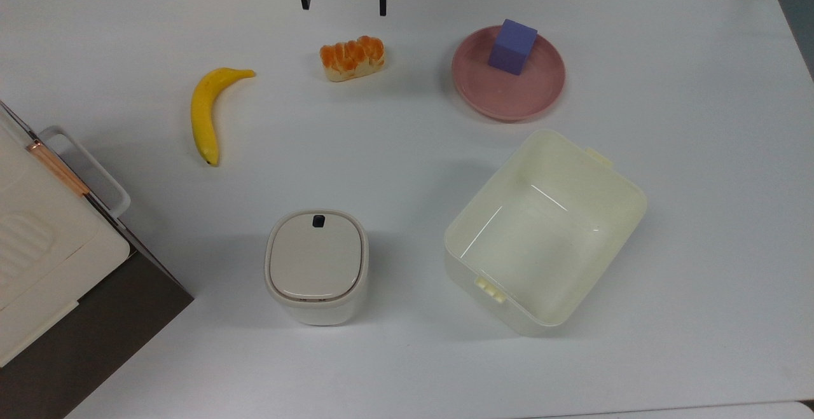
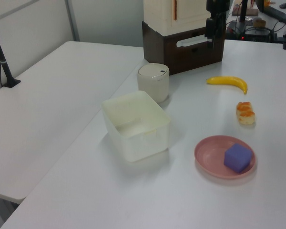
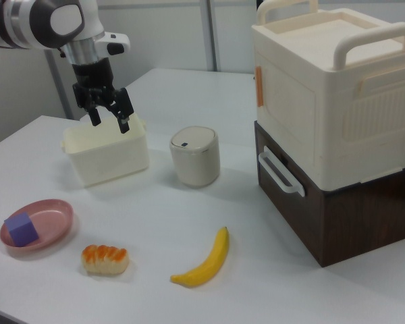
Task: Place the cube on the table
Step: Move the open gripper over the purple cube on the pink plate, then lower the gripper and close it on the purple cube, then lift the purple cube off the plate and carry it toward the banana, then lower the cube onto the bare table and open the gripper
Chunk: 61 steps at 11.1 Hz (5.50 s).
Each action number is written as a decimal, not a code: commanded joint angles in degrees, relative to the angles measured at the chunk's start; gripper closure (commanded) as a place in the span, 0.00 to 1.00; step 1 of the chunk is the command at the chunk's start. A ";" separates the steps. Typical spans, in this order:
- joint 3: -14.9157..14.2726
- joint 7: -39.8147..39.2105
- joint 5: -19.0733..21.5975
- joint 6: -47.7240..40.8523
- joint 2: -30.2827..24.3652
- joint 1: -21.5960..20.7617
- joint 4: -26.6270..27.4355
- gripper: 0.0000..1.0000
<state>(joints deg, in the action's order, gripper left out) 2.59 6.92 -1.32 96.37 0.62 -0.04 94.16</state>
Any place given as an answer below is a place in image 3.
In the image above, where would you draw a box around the purple cube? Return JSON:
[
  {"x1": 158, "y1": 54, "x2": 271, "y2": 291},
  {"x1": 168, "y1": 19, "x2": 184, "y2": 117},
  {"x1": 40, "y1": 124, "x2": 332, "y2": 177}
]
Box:
[{"x1": 4, "y1": 212, "x2": 41, "y2": 248}]

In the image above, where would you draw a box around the toy bread with orange glaze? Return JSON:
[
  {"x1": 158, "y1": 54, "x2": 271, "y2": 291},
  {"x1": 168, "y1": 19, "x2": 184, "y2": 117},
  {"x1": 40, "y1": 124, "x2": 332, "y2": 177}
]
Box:
[{"x1": 80, "y1": 244, "x2": 129, "y2": 275}]

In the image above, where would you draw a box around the cream toy microwave oven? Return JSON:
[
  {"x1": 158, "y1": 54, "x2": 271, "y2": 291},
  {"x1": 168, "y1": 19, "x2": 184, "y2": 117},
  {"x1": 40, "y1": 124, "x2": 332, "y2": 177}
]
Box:
[{"x1": 250, "y1": 0, "x2": 405, "y2": 190}]

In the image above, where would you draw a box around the pink plastic plate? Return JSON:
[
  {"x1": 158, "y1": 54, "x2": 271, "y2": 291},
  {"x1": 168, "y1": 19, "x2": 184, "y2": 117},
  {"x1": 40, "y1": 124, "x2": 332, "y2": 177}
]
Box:
[{"x1": 0, "y1": 199, "x2": 75, "y2": 251}]

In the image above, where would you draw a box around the dark wooden drawer box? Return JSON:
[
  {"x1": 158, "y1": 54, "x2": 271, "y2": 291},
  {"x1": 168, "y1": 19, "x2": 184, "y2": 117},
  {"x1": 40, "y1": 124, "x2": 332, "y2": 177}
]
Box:
[{"x1": 254, "y1": 120, "x2": 405, "y2": 269}]

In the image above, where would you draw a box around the beige round lidded bin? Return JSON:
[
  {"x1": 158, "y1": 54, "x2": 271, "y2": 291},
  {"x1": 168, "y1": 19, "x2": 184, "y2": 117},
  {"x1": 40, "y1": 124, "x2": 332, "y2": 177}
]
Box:
[{"x1": 169, "y1": 126, "x2": 221, "y2": 189}]

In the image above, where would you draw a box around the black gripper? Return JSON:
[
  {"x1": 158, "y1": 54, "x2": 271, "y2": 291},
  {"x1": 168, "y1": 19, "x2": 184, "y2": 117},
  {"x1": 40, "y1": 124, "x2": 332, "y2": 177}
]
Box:
[{"x1": 71, "y1": 57, "x2": 135, "y2": 134}]

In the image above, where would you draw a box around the white drawer handle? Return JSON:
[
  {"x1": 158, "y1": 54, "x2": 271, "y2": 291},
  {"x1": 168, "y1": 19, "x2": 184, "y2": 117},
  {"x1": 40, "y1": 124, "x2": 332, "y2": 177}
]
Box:
[{"x1": 258, "y1": 151, "x2": 306, "y2": 197}]

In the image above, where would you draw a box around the yellow toy banana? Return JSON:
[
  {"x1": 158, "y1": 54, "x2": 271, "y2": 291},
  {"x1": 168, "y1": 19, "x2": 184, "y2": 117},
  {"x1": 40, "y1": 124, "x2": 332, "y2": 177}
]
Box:
[{"x1": 169, "y1": 226, "x2": 230, "y2": 288}]

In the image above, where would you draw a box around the cream rectangular plastic container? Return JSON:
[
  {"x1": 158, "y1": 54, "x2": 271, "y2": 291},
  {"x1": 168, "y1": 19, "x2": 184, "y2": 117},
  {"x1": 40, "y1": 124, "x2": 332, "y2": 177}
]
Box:
[{"x1": 60, "y1": 113, "x2": 151, "y2": 188}]

